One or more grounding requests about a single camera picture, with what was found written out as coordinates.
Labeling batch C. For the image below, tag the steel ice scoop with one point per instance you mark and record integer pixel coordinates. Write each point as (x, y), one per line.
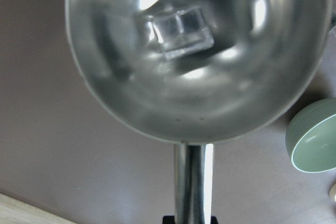
(266, 53)

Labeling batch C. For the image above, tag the bamboo cutting board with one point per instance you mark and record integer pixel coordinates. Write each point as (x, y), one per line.
(16, 211)

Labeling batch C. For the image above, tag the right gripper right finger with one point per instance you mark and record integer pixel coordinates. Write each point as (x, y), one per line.
(214, 220)

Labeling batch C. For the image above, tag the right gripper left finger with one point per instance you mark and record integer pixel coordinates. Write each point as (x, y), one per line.
(168, 220)

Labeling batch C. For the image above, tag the green bowl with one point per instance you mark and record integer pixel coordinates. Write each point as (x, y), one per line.
(310, 137)

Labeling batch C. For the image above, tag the single clear ice cube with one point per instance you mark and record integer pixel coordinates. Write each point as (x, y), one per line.
(176, 33)

